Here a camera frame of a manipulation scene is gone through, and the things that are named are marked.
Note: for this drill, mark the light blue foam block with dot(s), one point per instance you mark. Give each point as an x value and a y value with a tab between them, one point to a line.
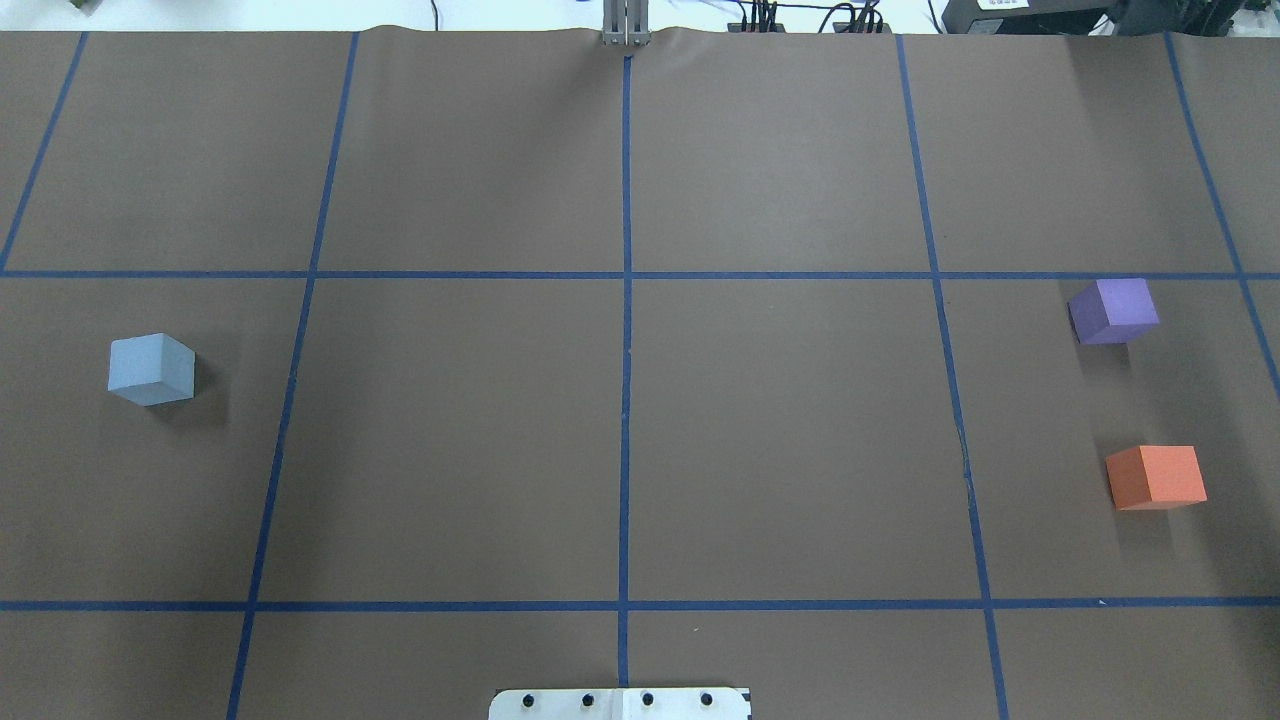
151	370

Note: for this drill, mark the purple foam block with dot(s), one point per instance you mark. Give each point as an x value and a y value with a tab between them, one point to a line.
1113	311

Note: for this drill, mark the orange foam block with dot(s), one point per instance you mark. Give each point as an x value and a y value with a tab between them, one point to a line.
1154	477

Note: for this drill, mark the aluminium profile at edge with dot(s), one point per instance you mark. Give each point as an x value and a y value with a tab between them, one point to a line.
625	23

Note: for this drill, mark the white camera post base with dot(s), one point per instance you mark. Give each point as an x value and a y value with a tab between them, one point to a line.
623	703

